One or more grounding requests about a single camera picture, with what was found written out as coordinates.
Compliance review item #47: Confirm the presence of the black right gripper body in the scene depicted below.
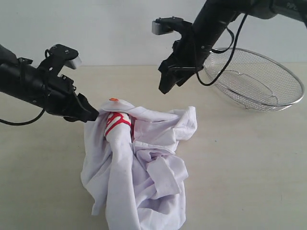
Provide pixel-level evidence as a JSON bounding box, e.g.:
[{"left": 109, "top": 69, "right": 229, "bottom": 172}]
[{"left": 158, "top": 35, "right": 213, "bottom": 76}]

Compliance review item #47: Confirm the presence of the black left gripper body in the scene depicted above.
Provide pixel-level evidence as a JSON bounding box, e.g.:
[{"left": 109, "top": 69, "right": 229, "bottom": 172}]
[{"left": 41, "top": 75, "right": 80, "bottom": 117}]

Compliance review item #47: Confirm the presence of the white t-shirt red logo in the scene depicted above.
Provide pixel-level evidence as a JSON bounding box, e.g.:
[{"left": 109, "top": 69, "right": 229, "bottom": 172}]
[{"left": 81, "top": 99, "right": 198, "bottom": 230}]

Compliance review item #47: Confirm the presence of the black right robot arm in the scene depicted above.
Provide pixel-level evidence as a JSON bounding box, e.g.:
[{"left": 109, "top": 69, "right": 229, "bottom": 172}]
[{"left": 152, "top": 0, "right": 307, "bottom": 94}]

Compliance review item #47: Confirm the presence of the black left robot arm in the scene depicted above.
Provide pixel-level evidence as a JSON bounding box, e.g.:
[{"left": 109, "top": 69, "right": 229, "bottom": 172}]
[{"left": 0, "top": 44, "right": 99, "bottom": 123}]

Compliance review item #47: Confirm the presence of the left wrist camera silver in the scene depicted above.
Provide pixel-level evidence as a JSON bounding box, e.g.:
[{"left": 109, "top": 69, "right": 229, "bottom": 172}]
[{"left": 38, "top": 44, "right": 82, "bottom": 76}]

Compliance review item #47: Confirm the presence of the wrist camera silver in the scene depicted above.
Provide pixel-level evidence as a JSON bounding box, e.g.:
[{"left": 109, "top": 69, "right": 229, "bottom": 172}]
[
  {"left": 152, "top": 16, "right": 192, "bottom": 35},
  {"left": 38, "top": 44, "right": 82, "bottom": 76}
]

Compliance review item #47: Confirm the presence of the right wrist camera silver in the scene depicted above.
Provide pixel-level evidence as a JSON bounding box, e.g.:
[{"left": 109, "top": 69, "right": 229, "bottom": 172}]
[{"left": 152, "top": 16, "right": 192, "bottom": 35}]

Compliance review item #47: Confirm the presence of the metal wire mesh basket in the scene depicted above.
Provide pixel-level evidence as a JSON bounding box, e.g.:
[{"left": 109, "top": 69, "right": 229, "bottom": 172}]
[{"left": 204, "top": 48, "right": 305, "bottom": 111}]

